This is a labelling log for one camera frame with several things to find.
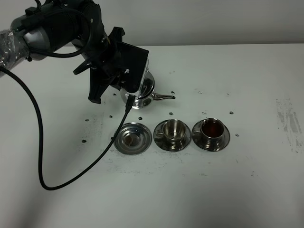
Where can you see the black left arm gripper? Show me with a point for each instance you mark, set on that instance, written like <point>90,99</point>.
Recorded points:
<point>103,59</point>

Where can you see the stainless steel teapot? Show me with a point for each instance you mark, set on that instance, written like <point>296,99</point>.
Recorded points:
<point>147,93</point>

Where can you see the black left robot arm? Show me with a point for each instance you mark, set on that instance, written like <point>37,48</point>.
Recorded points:
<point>69,28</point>

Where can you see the steel teacup near teapot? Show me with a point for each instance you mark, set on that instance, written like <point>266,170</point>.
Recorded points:
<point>172,130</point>

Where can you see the steel saucer near teapot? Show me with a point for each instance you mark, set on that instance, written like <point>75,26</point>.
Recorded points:
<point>173,146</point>

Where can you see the steel saucer far right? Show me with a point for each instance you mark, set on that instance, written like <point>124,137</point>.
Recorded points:
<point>212,145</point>

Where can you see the steel teacup far right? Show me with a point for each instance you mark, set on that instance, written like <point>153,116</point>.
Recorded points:
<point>210,128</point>

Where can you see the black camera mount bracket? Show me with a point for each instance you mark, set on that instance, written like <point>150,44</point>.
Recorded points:
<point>133,65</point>

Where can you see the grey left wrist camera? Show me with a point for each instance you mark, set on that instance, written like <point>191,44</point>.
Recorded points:
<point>146,69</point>

